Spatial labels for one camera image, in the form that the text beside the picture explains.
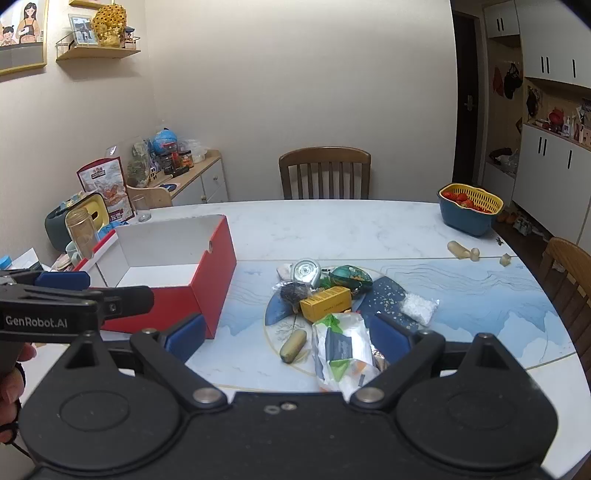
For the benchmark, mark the white hallway cabinet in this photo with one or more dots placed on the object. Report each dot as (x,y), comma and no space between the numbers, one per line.
(554,46)

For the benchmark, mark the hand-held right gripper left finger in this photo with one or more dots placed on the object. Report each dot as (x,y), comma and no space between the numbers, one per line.
(184,337)

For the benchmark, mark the gold framed wall picture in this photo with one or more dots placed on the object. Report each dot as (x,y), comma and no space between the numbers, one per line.
(18,37)

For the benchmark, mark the jar with red label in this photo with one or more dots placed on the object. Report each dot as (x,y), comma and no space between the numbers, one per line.
(185,159)

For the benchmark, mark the beige peg piece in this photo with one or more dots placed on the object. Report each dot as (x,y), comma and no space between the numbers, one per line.
(459,249)

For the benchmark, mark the red hanging bag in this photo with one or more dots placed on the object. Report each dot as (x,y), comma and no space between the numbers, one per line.
(497,81)

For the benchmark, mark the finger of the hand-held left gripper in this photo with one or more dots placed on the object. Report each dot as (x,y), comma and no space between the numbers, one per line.
(62,280)
(129,300)

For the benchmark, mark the beige green cylinder toy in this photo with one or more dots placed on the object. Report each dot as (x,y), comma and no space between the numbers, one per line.
(293,346)

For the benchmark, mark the small yellow box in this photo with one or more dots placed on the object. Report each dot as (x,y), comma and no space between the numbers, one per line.
(323,302)

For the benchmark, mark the blue globe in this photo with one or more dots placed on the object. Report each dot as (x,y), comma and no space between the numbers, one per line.
(165,138)

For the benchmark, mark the small beige cube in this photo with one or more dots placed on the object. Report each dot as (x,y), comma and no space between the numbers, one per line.
(505,259)

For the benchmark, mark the green embroidered sachet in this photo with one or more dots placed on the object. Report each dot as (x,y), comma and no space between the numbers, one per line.
(351,277)

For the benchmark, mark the blue bottle cap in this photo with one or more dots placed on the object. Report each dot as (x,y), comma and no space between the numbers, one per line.
(4,262)

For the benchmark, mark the clear plastic bag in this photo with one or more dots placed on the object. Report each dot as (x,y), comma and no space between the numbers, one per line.
(198,150)

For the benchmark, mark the white wooden sideboard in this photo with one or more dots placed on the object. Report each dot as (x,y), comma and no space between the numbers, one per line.
(212,184)

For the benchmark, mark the clear glass cup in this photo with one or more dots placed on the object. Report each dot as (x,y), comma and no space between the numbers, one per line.
(141,210)

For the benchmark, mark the black hanging bag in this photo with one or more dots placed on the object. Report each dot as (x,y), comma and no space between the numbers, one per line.
(512,81)

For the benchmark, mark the bag of white pellets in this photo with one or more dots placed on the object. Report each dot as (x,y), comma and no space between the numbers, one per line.
(418,309)

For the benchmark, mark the red cardboard box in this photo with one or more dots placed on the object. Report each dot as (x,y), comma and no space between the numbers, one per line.
(217,277)

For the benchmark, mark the dark wooden door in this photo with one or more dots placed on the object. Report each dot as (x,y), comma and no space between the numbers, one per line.
(464,69)

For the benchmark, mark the person's left hand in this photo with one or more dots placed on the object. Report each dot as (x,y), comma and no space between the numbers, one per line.
(11,383)

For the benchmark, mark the dark brown wooden chair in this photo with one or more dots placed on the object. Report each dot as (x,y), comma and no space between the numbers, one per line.
(323,157)

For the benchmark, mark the blue plastic basin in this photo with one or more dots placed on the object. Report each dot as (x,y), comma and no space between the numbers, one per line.
(464,221)

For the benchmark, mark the glass vase with plant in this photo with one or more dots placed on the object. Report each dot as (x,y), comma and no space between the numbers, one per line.
(137,168)

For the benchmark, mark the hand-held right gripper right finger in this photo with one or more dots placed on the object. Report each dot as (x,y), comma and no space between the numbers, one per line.
(390,340)

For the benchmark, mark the red snack bag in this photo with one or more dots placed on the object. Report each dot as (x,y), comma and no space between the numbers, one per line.
(104,184)

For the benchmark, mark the empty glass jar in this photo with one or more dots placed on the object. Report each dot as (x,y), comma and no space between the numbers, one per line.
(83,235)

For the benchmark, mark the brown hair scrunchie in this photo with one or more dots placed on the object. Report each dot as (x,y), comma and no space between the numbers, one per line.
(293,293)

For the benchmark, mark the grey yellow tissue box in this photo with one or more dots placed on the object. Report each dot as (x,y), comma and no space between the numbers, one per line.
(53,226)

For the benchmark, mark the white papers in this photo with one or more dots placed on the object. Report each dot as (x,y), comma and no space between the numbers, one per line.
(27,258)

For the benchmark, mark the wooden wall shelf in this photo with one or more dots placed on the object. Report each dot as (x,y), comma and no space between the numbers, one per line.
(97,53)

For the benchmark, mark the golden ornament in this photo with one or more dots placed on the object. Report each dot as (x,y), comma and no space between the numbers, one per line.
(110,23)

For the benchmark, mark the blue cloth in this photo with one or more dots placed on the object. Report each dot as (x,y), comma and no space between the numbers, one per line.
(111,226)

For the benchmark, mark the red teapot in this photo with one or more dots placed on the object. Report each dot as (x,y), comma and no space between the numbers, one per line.
(555,119)

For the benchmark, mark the photo frame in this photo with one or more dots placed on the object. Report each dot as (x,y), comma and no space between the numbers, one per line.
(83,30)

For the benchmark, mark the row of shoes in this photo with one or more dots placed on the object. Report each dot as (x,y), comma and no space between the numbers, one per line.
(519,221)

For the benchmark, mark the black shoes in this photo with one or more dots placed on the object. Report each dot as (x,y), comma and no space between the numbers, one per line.
(501,154)

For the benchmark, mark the pile of strawberries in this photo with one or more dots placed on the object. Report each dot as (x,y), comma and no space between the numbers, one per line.
(466,201)

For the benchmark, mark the white plastic packet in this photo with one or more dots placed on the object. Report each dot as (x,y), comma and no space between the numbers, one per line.
(341,344)

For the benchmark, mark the yellow strainer basket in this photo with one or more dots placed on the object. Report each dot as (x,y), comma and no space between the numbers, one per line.
(489,196)

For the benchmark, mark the light brown wooden chair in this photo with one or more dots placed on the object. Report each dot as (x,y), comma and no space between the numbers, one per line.
(568,258)

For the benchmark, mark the dark jar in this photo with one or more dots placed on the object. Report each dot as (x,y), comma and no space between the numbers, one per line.
(166,164)

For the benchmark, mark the grey correction tape dispenser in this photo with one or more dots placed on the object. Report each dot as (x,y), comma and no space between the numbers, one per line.
(305,271)

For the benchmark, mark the blue mouse pad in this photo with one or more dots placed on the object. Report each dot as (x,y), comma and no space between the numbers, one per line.
(170,187)

